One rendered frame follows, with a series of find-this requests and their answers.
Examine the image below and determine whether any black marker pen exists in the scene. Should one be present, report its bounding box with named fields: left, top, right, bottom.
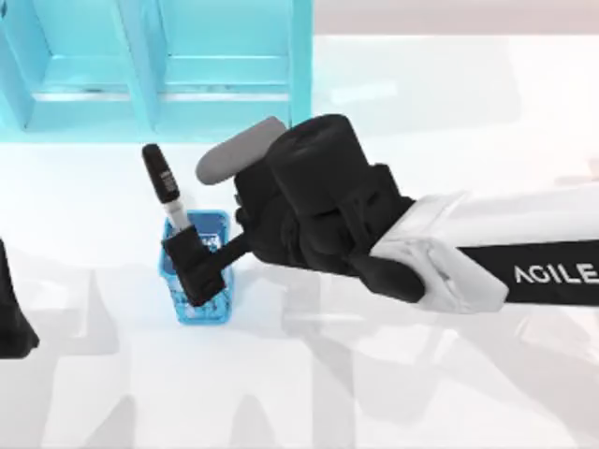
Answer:
left=140, top=142, right=192, bottom=234

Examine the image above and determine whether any blue pierced pen holder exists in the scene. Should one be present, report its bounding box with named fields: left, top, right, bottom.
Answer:
left=160, top=210, right=234, bottom=326

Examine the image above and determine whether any pale grey rounded box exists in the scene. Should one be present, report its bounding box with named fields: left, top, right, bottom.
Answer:
left=195, top=116, right=287, bottom=185

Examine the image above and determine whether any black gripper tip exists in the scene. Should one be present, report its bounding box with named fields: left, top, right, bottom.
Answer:
left=0, top=237, right=41, bottom=361

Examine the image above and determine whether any light blue rack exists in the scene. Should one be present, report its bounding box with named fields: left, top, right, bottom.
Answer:
left=0, top=0, right=315, bottom=136

